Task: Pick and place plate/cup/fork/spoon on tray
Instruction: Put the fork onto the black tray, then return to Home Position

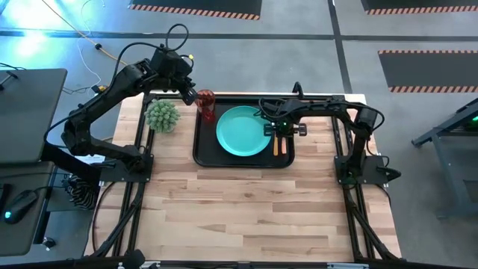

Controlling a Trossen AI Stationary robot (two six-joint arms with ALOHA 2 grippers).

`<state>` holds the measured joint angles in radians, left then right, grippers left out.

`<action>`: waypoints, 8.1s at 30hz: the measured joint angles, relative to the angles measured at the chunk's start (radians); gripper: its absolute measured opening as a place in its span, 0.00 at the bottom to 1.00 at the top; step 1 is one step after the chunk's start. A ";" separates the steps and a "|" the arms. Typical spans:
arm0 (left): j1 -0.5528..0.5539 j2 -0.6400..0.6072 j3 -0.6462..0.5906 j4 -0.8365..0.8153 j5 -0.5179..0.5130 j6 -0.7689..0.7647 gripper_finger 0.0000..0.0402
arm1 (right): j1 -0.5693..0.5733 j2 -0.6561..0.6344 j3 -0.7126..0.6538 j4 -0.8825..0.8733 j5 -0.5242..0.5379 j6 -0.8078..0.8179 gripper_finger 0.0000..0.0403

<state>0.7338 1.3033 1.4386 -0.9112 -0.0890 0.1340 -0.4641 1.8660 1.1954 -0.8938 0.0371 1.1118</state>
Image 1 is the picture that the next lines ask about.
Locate white paper sheet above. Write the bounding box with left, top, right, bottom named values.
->
left=74, top=154, right=106, bottom=166

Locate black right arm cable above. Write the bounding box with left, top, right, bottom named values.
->
left=253, top=96, right=288, bottom=120

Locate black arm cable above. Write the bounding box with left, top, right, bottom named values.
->
left=253, top=96, right=288, bottom=120
left=111, top=22, right=195, bottom=75

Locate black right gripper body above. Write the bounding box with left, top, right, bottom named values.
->
left=271, top=109, right=300, bottom=137

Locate red translucent plastic cup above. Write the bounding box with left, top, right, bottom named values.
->
left=195, top=88, right=217, bottom=123

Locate yellow floor cable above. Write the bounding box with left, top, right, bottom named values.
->
left=40, top=0, right=130, bottom=67

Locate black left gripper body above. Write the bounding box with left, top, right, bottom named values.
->
left=149, top=48, right=195, bottom=93

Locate dark grey desk surface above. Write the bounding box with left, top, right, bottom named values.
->
left=0, top=68, right=68, bottom=165

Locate black table-level camera mount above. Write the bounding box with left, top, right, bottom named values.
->
left=121, top=249, right=146, bottom=269

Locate black desk surface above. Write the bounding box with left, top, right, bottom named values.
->
left=0, top=162, right=57, bottom=257

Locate black computer mouse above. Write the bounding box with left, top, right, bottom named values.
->
left=2, top=189, right=39, bottom=225

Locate teal plastic plate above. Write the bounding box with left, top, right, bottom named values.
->
left=215, top=105, right=273, bottom=158

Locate black plastic tray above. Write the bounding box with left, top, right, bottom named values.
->
left=192, top=96, right=296, bottom=170

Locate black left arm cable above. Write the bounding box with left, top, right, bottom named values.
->
left=111, top=22, right=195, bottom=75

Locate green succulent in white pot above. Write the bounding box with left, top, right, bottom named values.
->
left=143, top=99, right=181, bottom=135

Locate black mat orange striped edge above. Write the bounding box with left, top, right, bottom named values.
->
left=378, top=49, right=478, bottom=93
left=128, top=0, right=262, bottom=21
left=361, top=0, right=478, bottom=16

